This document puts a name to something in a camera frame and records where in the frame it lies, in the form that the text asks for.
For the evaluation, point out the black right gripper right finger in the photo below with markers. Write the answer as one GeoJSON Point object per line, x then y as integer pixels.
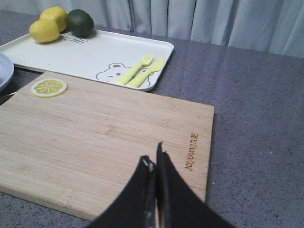
{"type": "Point", "coordinates": [178, 205]}

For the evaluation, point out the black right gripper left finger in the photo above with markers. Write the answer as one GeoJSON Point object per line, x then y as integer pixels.
{"type": "Point", "coordinates": [135, 205]}

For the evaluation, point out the light blue plate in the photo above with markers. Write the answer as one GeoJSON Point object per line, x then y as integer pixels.
{"type": "Point", "coordinates": [6, 71]}

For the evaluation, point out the white bear tray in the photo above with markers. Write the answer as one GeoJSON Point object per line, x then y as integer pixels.
{"type": "Point", "coordinates": [103, 56]}

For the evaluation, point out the wooden cutting board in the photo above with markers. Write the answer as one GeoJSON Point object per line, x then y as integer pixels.
{"type": "Point", "coordinates": [76, 151]}

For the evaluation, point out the yellow plastic knife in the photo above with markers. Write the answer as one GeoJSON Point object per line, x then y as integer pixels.
{"type": "Point", "coordinates": [138, 80]}

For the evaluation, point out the yellow plastic fork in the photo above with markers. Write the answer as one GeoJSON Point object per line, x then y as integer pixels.
{"type": "Point", "coordinates": [125, 78]}

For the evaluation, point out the lemon slice toy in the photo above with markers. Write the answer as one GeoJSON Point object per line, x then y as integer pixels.
{"type": "Point", "coordinates": [50, 87]}

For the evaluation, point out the green lime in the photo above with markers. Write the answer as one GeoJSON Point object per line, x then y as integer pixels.
{"type": "Point", "coordinates": [80, 23]}

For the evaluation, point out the front yellow lemon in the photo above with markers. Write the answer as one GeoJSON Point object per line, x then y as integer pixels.
{"type": "Point", "coordinates": [44, 31]}

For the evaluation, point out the yellow lemon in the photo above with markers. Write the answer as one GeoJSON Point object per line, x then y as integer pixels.
{"type": "Point", "coordinates": [44, 31]}
{"type": "Point", "coordinates": [57, 14]}

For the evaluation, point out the white curtain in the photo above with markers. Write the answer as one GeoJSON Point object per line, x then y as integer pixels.
{"type": "Point", "coordinates": [274, 26]}

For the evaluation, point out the rear yellow lemon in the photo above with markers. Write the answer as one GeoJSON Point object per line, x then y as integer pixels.
{"type": "Point", "coordinates": [57, 14]}

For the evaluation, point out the metal board handle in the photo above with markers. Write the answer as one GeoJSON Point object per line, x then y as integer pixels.
{"type": "Point", "coordinates": [3, 99]}

